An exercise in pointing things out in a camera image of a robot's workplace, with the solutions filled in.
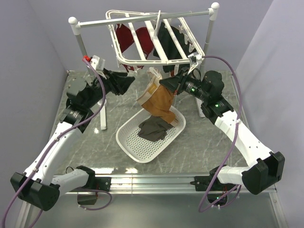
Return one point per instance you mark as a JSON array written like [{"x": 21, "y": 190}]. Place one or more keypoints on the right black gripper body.
[{"x": 189, "y": 83}]

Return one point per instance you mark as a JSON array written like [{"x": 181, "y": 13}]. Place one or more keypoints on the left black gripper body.
[{"x": 97, "y": 92}]

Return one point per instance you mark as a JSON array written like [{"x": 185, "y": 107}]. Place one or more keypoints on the orange-brown underwear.
[{"x": 156, "y": 99}]

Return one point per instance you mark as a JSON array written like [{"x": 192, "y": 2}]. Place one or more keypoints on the white clip hanger frame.
[{"x": 152, "y": 22}]

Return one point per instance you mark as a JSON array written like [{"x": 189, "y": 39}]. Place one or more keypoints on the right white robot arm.
[{"x": 264, "y": 167}]

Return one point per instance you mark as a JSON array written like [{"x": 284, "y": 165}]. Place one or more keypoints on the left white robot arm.
[{"x": 37, "y": 185}]

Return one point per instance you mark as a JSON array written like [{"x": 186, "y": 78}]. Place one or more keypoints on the black garment on hanger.
[{"x": 169, "y": 46}]

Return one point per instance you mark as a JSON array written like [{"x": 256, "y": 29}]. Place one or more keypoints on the grey beige-banded underwear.
[{"x": 154, "y": 129}]

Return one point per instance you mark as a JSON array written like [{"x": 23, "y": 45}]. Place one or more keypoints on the silver drying rack stand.
[{"x": 108, "y": 81}]

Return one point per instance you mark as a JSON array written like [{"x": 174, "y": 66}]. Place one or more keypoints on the white perforated laundry basket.
[{"x": 142, "y": 150}]

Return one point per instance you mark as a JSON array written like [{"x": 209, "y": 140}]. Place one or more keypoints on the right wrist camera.
[{"x": 195, "y": 61}]

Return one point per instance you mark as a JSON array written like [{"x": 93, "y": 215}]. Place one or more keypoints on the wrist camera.
[
  {"x": 195, "y": 61},
  {"x": 96, "y": 62}
]

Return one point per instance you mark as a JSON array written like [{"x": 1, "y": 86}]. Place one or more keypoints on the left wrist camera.
[{"x": 96, "y": 62}]

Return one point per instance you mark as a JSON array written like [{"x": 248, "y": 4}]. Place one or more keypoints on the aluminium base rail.
[{"x": 161, "y": 183}]

